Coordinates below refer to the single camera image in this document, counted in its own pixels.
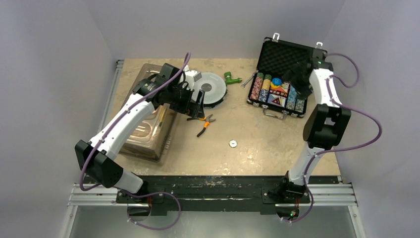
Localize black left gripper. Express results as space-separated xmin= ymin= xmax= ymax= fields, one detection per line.
xmin=167 ymin=84 xmax=204 ymax=119

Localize clear round disc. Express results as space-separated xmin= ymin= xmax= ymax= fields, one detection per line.
xmin=281 ymin=82 xmax=290 ymax=93

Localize blue poker button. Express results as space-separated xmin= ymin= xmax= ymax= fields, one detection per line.
xmin=271 ymin=78 xmax=282 ymax=88

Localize yellow dealer button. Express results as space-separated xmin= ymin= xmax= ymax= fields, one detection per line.
xmin=270 ymin=84 xmax=284 ymax=93

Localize white poker chip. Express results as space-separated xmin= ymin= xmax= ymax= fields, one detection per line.
xmin=229 ymin=140 xmax=238 ymax=148

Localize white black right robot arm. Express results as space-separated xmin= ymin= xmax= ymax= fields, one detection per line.
xmin=278 ymin=49 xmax=351 ymax=202

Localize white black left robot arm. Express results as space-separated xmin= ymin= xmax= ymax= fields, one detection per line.
xmin=75 ymin=63 xmax=205 ymax=203

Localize black poker set case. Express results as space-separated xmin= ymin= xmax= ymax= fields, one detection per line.
xmin=247 ymin=33 xmax=327 ymax=119

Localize orange black pliers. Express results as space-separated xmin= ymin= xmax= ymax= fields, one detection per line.
xmin=187 ymin=114 xmax=215 ymax=137

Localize light blue chip row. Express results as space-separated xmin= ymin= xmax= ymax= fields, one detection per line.
xmin=286 ymin=86 xmax=297 ymax=110

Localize grey filament spool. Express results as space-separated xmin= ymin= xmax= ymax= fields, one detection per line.
xmin=192 ymin=72 xmax=227 ymax=110

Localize yellow blue chip row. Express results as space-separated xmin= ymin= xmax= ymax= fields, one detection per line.
xmin=258 ymin=74 xmax=272 ymax=102

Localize red poker chip row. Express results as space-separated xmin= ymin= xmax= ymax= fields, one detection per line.
xmin=250 ymin=72 xmax=264 ymax=100

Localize silver wrench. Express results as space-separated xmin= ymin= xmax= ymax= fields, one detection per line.
xmin=241 ymin=71 xmax=258 ymax=88

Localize clear brown plastic storage box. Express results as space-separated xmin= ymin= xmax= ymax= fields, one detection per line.
xmin=118 ymin=63 xmax=179 ymax=163

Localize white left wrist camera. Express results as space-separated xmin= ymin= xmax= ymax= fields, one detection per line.
xmin=180 ymin=65 xmax=202 ymax=90

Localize green hose fitting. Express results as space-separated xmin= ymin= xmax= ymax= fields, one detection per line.
xmin=224 ymin=71 xmax=242 ymax=85

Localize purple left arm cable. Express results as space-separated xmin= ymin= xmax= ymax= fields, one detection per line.
xmin=78 ymin=52 xmax=192 ymax=192

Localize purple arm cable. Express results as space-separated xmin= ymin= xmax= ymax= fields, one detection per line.
xmin=78 ymin=52 xmax=192 ymax=192
xmin=303 ymin=53 xmax=383 ymax=184

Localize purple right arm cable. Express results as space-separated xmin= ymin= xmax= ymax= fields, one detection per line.
xmin=303 ymin=53 xmax=383 ymax=184

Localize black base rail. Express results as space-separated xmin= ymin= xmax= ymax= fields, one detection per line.
xmin=112 ymin=176 xmax=340 ymax=217

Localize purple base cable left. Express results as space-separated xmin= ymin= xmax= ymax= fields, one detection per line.
xmin=127 ymin=191 xmax=183 ymax=231

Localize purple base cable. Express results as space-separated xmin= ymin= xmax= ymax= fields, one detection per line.
xmin=280 ymin=187 xmax=315 ymax=224
xmin=127 ymin=191 xmax=183 ymax=231

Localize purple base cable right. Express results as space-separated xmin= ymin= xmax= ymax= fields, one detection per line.
xmin=280 ymin=187 xmax=315 ymax=224

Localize aluminium frame rail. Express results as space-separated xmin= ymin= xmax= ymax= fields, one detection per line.
xmin=64 ymin=176 xmax=366 ymax=238

